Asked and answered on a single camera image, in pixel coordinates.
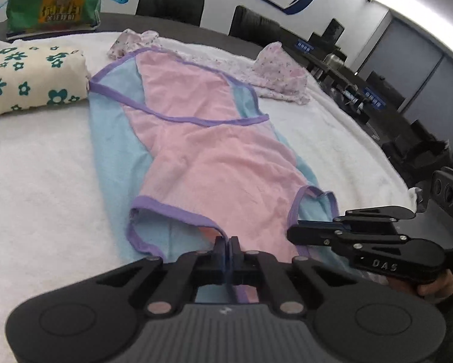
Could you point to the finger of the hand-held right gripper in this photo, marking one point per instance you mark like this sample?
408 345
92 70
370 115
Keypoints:
377 214
317 234

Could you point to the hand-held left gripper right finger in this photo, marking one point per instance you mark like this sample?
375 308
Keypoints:
236 261

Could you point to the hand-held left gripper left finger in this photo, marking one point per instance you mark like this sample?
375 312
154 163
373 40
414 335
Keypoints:
220 261

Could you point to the pink blue purple-trimmed garment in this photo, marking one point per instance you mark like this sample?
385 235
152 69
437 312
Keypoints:
196 140

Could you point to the person's right hand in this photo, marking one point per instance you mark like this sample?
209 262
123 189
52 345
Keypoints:
440 285

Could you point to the blue desk nameplate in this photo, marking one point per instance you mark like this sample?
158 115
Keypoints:
304 45
374 99

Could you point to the metal thermos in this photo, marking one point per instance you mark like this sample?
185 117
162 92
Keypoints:
334 63

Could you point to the pink floral ruffled garment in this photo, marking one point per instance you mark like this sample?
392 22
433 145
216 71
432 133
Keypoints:
279 72

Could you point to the white towel blanket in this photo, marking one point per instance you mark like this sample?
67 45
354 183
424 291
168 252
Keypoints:
41 181

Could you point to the white ceiling light strip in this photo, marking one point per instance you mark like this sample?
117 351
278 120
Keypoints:
419 3

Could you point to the black office chair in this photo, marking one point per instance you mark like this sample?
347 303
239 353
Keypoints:
169 3
254 24

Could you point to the cream green-flowered folded garment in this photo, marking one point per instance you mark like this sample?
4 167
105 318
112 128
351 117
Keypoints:
33 79

